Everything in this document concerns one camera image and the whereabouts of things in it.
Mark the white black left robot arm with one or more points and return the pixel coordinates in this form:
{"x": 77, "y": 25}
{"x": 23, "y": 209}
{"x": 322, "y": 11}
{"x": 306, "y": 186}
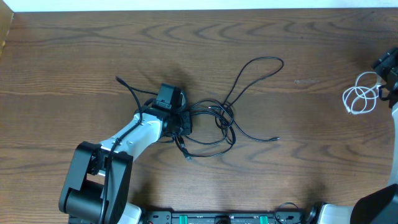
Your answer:
{"x": 98, "y": 179}

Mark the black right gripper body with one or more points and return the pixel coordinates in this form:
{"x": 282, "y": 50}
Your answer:
{"x": 389, "y": 63}

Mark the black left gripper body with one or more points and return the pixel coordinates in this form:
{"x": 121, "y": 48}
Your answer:
{"x": 183, "y": 125}

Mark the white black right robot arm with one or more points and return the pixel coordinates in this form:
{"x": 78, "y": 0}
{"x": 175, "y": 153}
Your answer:
{"x": 381, "y": 206}

